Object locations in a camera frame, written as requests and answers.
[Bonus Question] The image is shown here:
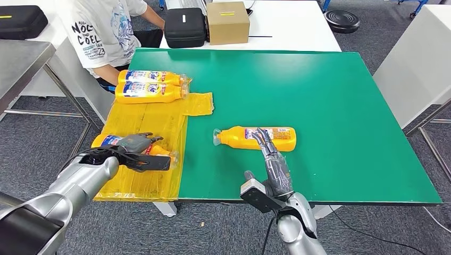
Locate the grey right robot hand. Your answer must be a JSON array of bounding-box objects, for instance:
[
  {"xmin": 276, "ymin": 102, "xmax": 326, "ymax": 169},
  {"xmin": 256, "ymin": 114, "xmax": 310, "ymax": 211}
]
[{"xmin": 244, "ymin": 127, "xmax": 295, "ymax": 202}]

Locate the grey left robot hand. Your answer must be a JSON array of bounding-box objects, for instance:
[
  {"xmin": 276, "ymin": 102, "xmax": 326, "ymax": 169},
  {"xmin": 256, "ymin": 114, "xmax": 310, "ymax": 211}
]
[{"xmin": 118, "ymin": 132, "xmax": 164, "ymax": 155}]

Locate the orange detergent bottle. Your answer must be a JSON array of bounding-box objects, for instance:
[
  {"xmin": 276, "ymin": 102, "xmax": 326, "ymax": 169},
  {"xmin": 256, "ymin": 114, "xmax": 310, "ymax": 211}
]
[
  {"xmin": 213, "ymin": 126, "xmax": 297, "ymax": 152},
  {"xmin": 114, "ymin": 81, "xmax": 190, "ymax": 105},
  {"xmin": 90, "ymin": 133, "xmax": 180, "ymax": 167},
  {"xmin": 118, "ymin": 70, "xmax": 188, "ymax": 87}
]

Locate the yellow taped cardboard sheet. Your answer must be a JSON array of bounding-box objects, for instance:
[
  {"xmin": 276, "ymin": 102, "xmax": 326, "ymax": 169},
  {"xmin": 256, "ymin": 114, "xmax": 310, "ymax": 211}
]
[{"xmin": 92, "ymin": 79, "xmax": 214, "ymax": 203}]

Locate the white table foot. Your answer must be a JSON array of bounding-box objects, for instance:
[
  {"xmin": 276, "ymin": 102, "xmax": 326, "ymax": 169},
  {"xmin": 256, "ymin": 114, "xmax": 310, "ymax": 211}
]
[
  {"xmin": 312, "ymin": 205, "xmax": 342, "ymax": 219},
  {"xmin": 154, "ymin": 202, "xmax": 178, "ymax": 217}
]

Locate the person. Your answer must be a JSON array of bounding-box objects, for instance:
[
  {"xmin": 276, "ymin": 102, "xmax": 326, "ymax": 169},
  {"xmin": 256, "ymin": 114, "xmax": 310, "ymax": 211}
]
[{"xmin": 56, "ymin": 0, "xmax": 165, "ymax": 94}]

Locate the black carrying case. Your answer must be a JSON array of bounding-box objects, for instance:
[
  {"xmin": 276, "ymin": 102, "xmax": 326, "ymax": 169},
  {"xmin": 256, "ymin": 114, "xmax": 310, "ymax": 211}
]
[{"xmin": 164, "ymin": 7, "xmax": 208, "ymax": 49}]

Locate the grey metal table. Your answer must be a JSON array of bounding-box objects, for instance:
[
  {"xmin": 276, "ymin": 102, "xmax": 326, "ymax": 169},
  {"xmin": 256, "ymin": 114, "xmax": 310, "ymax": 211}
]
[{"xmin": 0, "ymin": 39, "xmax": 103, "ymax": 208}]

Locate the silver laptop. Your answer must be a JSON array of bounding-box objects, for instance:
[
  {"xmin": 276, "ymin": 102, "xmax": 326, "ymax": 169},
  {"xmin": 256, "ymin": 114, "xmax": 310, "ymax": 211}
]
[{"xmin": 165, "ymin": 0, "xmax": 208, "ymax": 10}]

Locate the brown cardboard box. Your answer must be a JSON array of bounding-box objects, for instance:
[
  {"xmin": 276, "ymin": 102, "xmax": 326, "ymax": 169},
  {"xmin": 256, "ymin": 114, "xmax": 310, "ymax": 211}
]
[{"xmin": 206, "ymin": 1, "xmax": 251, "ymax": 46}]

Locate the black round disc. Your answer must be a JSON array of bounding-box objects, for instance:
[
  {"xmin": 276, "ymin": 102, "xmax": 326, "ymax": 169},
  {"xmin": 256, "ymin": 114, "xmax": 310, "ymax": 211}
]
[{"xmin": 323, "ymin": 10, "xmax": 361, "ymax": 34}]

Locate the black bag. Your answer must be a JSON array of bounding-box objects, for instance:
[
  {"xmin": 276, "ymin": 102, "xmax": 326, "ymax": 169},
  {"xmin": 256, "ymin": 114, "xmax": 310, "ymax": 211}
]
[{"xmin": 0, "ymin": 5, "xmax": 49, "ymax": 40}]

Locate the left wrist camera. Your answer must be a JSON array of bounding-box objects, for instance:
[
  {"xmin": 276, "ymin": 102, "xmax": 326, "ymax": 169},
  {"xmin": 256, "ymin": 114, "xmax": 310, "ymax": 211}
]
[{"xmin": 112, "ymin": 149, "xmax": 173, "ymax": 173}]

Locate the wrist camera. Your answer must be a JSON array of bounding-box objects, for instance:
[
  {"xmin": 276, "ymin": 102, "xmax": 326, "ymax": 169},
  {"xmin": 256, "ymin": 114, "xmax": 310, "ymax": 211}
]
[
  {"xmin": 240, "ymin": 177, "xmax": 287, "ymax": 215},
  {"xmin": 112, "ymin": 149, "xmax": 173, "ymax": 173}
]

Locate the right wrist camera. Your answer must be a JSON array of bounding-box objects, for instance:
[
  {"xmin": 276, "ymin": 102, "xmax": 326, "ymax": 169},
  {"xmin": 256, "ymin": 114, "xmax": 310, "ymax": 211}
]
[{"xmin": 240, "ymin": 177, "xmax": 287, "ymax": 215}]

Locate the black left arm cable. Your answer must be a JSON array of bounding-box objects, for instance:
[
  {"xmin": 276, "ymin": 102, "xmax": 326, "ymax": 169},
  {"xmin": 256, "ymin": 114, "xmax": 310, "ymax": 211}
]
[{"xmin": 60, "ymin": 147, "xmax": 144, "ymax": 174}]

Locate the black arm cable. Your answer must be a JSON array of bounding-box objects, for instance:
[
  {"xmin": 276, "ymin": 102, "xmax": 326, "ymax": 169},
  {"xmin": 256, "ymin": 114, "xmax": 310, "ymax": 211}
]
[
  {"xmin": 60, "ymin": 147, "xmax": 144, "ymax": 174},
  {"xmin": 262, "ymin": 210, "xmax": 280, "ymax": 255}
]

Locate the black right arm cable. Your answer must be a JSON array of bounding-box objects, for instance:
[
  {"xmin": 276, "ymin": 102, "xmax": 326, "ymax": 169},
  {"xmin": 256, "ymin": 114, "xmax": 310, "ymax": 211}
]
[{"xmin": 262, "ymin": 210, "xmax": 280, "ymax": 255}]

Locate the black floor cable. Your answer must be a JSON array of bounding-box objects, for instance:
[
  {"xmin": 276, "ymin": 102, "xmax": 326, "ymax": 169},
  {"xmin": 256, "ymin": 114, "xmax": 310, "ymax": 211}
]
[{"xmin": 329, "ymin": 206, "xmax": 429, "ymax": 255}]

